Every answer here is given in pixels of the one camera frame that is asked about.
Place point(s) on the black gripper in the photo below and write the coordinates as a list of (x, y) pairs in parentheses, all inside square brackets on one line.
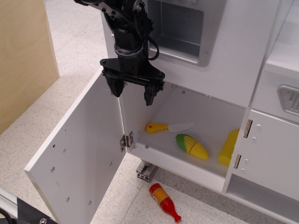
[(135, 69)]

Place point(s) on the white fridge door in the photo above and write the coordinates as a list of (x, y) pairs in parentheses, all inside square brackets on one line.
[(74, 167)]

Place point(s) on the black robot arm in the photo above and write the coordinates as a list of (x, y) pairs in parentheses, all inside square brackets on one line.
[(131, 27)]

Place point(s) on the silver door hinge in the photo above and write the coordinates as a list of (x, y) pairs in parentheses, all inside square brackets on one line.
[(127, 141)]

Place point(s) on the toy corn cob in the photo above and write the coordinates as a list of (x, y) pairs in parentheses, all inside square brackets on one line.
[(191, 146)]

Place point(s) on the aluminium extrusion foot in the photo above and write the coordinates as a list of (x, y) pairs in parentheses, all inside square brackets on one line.
[(146, 171)]

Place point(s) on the white toy kitchen cabinet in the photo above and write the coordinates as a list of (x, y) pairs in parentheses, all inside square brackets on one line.
[(221, 59)]

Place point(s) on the plywood panel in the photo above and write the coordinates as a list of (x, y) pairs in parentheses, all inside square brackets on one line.
[(28, 65)]

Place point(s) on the red toy ketchup bottle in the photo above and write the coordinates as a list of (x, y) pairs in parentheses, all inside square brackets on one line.
[(164, 201)]

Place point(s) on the yellow toy mustard bottle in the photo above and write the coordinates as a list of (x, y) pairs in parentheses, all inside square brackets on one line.
[(227, 150)]

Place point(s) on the silver upper oven hinge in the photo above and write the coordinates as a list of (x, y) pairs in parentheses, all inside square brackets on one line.
[(247, 129)]

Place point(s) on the silver oven hinge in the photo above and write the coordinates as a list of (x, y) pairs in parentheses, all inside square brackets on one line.
[(237, 160), (247, 129)]

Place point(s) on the silver lower oven hinge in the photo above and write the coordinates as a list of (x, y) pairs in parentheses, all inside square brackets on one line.
[(237, 160)]

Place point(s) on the yellow handled toy knife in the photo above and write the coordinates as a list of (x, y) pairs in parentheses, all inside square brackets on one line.
[(174, 128)]

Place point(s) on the grey oven handle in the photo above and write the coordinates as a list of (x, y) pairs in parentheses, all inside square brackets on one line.
[(289, 98)]

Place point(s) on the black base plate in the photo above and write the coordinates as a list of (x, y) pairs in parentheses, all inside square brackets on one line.
[(27, 214)]

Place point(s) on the aluminium frame rail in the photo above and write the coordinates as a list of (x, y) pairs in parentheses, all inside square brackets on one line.
[(8, 202)]

